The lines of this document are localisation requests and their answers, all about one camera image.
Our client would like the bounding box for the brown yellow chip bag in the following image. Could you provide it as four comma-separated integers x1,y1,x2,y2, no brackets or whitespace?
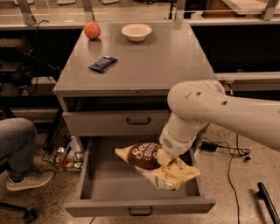
115,143,200,191

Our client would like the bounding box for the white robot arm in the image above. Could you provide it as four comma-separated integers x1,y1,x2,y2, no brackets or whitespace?
159,80,280,157

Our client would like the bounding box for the open grey lower drawer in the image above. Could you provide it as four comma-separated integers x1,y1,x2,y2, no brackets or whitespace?
65,136,215,217

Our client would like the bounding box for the grey drawer cabinet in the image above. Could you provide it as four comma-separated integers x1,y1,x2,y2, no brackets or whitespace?
52,20,223,146

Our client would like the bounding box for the closed grey middle drawer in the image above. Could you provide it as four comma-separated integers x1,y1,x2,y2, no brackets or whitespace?
63,110,170,137

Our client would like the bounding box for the black power adapter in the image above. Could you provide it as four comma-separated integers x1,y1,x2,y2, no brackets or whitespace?
200,142,218,151

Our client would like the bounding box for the black bar on floor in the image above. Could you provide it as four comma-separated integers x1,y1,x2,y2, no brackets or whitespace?
257,182,280,224

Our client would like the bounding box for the dark blue snack bar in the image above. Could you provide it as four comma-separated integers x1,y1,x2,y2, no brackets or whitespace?
88,56,117,74

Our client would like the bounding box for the white bowl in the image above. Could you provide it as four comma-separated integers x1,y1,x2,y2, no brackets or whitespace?
122,24,152,42

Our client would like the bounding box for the white grey sneaker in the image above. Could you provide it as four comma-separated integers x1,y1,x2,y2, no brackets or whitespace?
6,171,54,192

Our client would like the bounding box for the black office chair base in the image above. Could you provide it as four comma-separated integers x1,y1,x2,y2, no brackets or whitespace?
0,158,37,224

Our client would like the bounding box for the red apple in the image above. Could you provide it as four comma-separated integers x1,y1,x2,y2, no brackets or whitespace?
84,21,101,39

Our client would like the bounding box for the person's leg in jeans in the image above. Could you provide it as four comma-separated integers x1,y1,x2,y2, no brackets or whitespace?
0,118,37,183

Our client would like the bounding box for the black machinery on shelf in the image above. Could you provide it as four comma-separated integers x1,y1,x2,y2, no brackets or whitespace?
0,36,61,95

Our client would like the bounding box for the black power cable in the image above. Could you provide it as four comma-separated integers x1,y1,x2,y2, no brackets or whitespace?
200,134,252,224

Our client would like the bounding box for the wire basket with cans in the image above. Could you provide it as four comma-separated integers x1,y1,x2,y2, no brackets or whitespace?
42,136,84,172

